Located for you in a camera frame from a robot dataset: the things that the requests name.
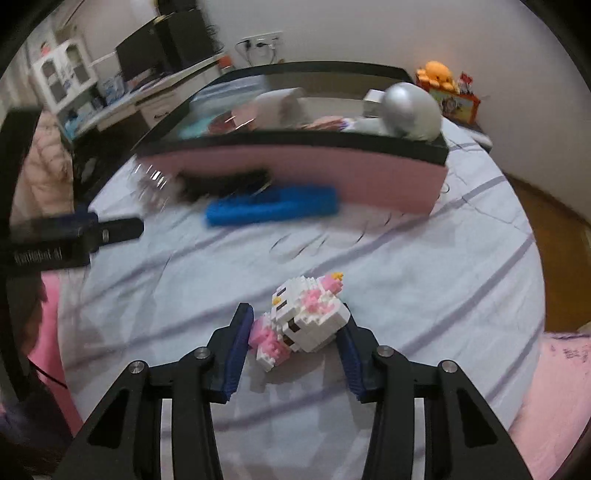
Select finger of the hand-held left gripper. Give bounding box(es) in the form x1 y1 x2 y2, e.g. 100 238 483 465
58 210 100 228
88 216 145 254

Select colourful printed box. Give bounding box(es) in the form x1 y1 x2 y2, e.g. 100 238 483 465
438 88 481 124

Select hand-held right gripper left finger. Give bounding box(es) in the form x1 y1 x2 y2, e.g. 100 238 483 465
53 302 256 480

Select white desk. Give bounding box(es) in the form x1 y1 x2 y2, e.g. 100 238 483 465
69 53 227 136

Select pink cloth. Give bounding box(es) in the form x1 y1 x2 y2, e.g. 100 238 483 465
28 272 86 435

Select pink printed blanket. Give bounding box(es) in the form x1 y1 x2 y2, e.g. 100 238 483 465
508 330 591 480

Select black cables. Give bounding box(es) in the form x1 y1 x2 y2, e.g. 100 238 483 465
235 39 280 65

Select clear plastic case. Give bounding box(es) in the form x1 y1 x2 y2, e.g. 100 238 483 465
131 159 174 208

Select nightstand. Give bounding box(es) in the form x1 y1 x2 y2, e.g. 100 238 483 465
471 122 495 153

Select blue comb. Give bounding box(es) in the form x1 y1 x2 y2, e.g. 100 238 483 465
204 185 339 228

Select black monitor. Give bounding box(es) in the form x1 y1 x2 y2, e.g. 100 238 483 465
115 28 162 86

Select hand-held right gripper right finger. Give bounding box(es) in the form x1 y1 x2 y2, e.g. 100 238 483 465
336 314 536 480

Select pink box with black rim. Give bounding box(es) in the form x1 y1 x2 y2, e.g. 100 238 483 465
131 61 451 217

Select white and pink block figure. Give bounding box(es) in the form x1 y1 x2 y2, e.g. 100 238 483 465
249 272 352 372

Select white rounded object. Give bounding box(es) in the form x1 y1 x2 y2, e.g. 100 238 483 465
252 88 308 130

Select white hutch cabinet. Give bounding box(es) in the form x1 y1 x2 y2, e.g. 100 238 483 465
30 39 100 114

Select black chair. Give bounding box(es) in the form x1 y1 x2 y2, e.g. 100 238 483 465
69 134 134 199

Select white wall power strip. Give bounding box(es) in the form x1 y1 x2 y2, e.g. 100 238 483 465
242 31 283 47

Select pink puffer jacket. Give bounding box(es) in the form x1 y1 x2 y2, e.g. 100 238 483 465
11 111 77 224

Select orange octopus plush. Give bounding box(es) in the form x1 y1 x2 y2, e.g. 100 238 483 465
416 61 460 93

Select blue and white desk box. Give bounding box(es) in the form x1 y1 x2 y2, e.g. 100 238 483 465
99 76 125 104

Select rose gold compact mirror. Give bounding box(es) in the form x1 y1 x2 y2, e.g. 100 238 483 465
208 111 257 134

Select black brush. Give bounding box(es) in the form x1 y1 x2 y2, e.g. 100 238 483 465
173 167 273 205

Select white astronaut figure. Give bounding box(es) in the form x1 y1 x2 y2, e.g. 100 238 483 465
342 82 443 141

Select teal plastic container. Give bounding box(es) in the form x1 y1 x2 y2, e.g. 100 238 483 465
178 117 213 139

